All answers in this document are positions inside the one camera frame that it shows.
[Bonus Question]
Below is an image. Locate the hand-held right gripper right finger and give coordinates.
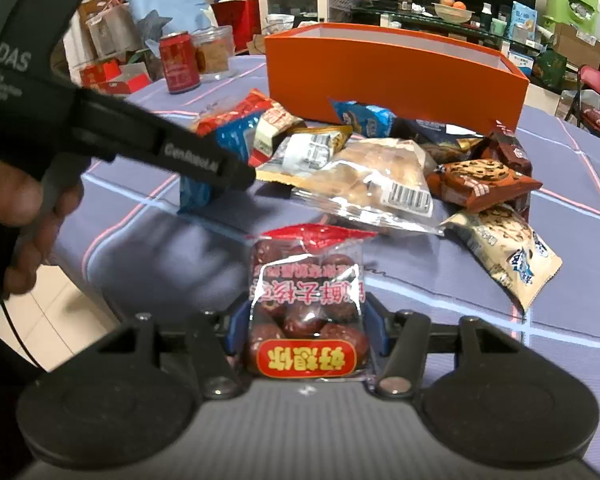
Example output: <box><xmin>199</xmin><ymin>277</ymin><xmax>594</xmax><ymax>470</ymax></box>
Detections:
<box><xmin>361</xmin><ymin>302</ymin><xmax>528</xmax><ymax>402</ymax></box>

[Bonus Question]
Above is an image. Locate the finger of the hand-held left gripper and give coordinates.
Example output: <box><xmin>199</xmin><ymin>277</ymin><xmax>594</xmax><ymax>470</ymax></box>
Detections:
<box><xmin>75</xmin><ymin>87</ymin><xmax>257</xmax><ymax>192</ymax></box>

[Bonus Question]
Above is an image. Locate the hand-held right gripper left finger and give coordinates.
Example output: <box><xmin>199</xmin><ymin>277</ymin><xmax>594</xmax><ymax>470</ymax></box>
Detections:
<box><xmin>100</xmin><ymin>304</ymin><xmax>252</xmax><ymax>399</ymax></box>

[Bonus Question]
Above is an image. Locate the red date snack packet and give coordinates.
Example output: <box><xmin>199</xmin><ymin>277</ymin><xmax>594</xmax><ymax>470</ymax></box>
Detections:
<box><xmin>246</xmin><ymin>224</ymin><xmax>378</xmax><ymax>382</ymax></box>

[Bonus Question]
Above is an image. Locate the clear bread packet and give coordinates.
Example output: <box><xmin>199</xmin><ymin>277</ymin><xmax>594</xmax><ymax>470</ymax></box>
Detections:
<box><xmin>256</xmin><ymin>137</ymin><xmax>447</xmax><ymax>236</ymax></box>

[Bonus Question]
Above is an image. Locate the orange cardboard box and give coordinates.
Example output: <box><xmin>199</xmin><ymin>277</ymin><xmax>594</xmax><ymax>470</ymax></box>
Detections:
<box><xmin>263</xmin><ymin>22</ymin><xmax>531</xmax><ymax>137</ymax></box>

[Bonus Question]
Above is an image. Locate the person's left hand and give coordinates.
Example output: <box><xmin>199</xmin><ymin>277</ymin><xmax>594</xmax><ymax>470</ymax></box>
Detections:
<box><xmin>0</xmin><ymin>144</ymin><xmax>87</xmax><ymax>297</ymax></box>

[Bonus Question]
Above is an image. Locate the red and blue snack packet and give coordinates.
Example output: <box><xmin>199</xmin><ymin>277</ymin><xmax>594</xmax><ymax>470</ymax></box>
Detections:
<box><xmin>179</xmin><ymin>88</ymin><xmax>282</xmax><ymax>214</ymax></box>

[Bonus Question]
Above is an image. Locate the red soda can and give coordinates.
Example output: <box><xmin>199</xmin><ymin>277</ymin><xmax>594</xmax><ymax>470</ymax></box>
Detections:
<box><xmin>158</xmin><ymin>31</ymin><xmax>202</xmax><ymax>95</ymax></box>

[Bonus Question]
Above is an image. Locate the red cardboard box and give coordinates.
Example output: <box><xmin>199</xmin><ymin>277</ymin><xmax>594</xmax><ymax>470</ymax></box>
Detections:
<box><xmin>79</xmin><ymin>57</ymin><xmax>152</xmax><ymax>97</ymax></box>

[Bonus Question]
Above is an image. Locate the clear plastic jar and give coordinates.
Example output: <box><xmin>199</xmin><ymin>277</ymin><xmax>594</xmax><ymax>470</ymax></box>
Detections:
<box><xmin>191</xmin><ymin>25</ymin><xmax>235</xmax><ymax>82</ymax></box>

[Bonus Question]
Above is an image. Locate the small red white snack packet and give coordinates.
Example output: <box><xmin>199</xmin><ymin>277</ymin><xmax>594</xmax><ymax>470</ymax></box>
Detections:
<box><xmin>249</xmin><ymin>104</ymin><xmax>307</xmax><ymax>169</ymax></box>

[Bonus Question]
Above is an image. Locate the beige cookie packet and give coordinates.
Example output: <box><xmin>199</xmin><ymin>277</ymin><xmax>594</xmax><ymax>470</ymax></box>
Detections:
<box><xmin>439</xmin><ymin>204</ymin><xmax>564</xmax><ymax>312</ymax></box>

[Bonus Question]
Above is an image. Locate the brown chocolate chip cookie packet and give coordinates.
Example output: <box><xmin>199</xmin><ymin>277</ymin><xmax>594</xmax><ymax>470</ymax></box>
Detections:
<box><xmin>426</xmin><ymin>157</ymin><xmax>544</xmax><ymax>214</ymax></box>

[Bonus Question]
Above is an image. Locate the white cabinet with glass door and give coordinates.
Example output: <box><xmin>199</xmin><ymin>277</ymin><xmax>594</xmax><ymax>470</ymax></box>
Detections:
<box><xmin>256</xmin><ymin>0</ymin><xmax>335</xmax><ymax>37</ymax></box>

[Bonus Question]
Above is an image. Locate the blue white snack packet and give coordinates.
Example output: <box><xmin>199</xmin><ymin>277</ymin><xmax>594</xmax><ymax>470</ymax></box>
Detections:
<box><xmin>329</xmin><ymin>99</ymin><xmax>397</xmax><ymax>139</ymax></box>

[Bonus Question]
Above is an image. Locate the dark brown snack packet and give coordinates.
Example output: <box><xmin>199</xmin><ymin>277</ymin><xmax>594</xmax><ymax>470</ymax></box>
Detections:
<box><xmin>467</xmin><ymin>120</ymin><xmax>534</xmax><ymax>177</ymax></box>

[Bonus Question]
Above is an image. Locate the purple checked tablecloth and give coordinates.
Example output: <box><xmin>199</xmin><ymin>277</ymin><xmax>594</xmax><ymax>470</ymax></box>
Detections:
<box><xmin>50</xmin><ymin>50</ymin><xmax>600</xmax><ymax>391</ymax></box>

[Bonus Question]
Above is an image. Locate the white television stand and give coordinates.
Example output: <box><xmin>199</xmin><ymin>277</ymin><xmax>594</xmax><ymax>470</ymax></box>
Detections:
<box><xmin>349</xmin><ymin>6</ymin><xmax>548</xmax><ymax>47</ymax></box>

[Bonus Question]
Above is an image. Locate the fruit bowl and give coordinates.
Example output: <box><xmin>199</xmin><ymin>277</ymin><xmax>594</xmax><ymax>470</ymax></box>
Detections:
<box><xmin>432</xmin><ymin>0</ymin><xmax>475</xmax><ymax>25</ymax></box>

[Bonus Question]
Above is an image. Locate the dark green bag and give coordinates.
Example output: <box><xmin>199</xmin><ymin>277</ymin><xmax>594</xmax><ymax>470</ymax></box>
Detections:
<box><xmin>534</xmin><ymin>49</ymin><xmax>569</xmax><ymax>89</ymax></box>

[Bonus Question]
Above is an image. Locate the blue tissue pack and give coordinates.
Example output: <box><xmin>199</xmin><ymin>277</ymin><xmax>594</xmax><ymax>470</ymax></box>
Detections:
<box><xmin>509</xmin><ymin>2</ymin><xmax>539</xmax><ymax>32</ymax></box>

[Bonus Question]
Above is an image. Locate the black cable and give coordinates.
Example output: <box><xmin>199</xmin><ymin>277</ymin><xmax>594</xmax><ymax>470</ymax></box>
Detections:
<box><xmin>0</xmin><ymin>300</ymin><xmax>49</xmax><ymax>375</ymax></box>

